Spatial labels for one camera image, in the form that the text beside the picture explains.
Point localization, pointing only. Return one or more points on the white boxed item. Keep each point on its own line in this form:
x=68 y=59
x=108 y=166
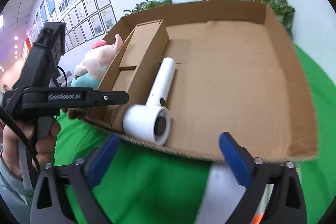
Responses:
x=222 y=195

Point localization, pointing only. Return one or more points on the brown cardboard insert tray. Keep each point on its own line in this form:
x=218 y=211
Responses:
x=132 y=70

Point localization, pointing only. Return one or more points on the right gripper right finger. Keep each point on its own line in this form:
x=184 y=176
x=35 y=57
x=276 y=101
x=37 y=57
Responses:
x=286 y=203

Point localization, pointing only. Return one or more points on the right potted green plant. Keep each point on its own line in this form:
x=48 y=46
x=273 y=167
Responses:
x=283 y=10

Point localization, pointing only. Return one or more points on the pink pig plush toy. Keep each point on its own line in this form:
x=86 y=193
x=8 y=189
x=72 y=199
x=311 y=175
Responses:
x=93 y=66

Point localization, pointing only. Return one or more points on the framed certificates on wall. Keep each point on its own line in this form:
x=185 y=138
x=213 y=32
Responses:
x=84 y=19

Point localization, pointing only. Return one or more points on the person's left hand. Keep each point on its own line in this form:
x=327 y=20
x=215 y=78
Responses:
x=45 y=149

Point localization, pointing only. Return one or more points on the potted green plant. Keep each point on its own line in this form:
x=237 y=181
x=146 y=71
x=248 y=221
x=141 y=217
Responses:
x=148 y=4
x=283 y=10

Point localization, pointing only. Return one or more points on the large flat cardboard box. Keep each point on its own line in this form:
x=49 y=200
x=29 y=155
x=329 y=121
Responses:
x=236 y=71

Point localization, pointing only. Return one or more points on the white hair dryer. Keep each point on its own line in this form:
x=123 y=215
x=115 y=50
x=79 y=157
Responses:
x=151 y=122

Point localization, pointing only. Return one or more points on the green table cloth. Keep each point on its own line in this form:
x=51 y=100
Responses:
x=147 y=186

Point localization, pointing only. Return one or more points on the left potted green plant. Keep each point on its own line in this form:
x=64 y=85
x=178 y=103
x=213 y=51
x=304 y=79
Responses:
x=148 y=4

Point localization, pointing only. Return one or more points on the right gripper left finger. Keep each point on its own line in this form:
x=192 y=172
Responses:
x=50 y=202

